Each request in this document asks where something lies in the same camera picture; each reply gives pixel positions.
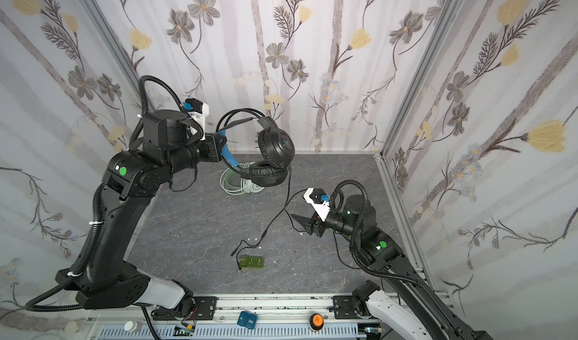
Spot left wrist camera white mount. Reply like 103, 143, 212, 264
184, 98, 209, 140

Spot mint green headphones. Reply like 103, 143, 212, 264
219, 168, 264, 196

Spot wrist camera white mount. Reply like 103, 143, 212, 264
303, 188, 331, 222
184, 98, 209, 140

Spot small blue box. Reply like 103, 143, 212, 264
237, 311, 258, 330

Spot black and blue headphones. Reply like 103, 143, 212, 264
216, 108, 295, 187

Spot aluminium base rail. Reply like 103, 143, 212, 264
79, 293, 404, 339

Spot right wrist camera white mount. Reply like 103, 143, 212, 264
303, 188, 331, 222

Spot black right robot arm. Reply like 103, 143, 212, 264
293, 188, 490, 339

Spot orange emergency stop button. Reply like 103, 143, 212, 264
309, 313, 325, 332

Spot white slotted cable duct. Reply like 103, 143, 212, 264
96, 324, 367, 340

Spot left black corrugated conduit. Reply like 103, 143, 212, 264
24, 74, 204, 313

